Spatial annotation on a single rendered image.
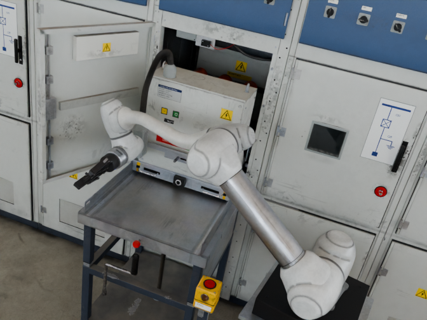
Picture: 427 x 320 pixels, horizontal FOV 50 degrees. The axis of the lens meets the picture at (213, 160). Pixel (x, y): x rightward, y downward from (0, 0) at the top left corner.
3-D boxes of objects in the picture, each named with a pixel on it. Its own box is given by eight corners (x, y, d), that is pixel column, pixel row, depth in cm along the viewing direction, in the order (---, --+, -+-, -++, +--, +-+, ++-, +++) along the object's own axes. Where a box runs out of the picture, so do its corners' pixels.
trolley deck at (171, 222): (205, 269, 194) (207, 258, 191) (77, 222, 207) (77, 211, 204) (246, 193, 252) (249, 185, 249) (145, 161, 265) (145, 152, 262)
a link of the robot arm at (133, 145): (114, 167, 208) (103, 141, 204) (133, 153, 221) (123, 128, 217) (133, 164, 203) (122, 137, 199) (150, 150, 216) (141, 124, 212)
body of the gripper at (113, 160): (101, 161, 202) (88, 171, 195) (108, 148, 197) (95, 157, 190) (114, 173, 202) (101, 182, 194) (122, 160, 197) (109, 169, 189)
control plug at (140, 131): (140, 159, 223) (143, 126, 215) (131, 156, 224) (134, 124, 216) (147, 152, 230) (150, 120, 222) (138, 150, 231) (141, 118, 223)
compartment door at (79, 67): (35, 178, 223) (31, 25, 189) (136, 147, 268) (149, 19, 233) (42, 184, 220) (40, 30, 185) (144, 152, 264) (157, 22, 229)
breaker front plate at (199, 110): (225, 192, 227) (244, 103, 205) (137, 163, 238) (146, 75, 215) (226, 190, 228) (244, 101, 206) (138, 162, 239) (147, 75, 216)
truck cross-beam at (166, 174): (229, 201, 229) (231, 191, 226) (131, 169, 240) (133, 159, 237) (232, 197, 233) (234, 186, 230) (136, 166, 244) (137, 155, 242)
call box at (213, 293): (211, 314, 171) (216, 294, 166) (192, 306, 173) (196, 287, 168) (218, 300, 178) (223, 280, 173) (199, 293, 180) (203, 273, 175)
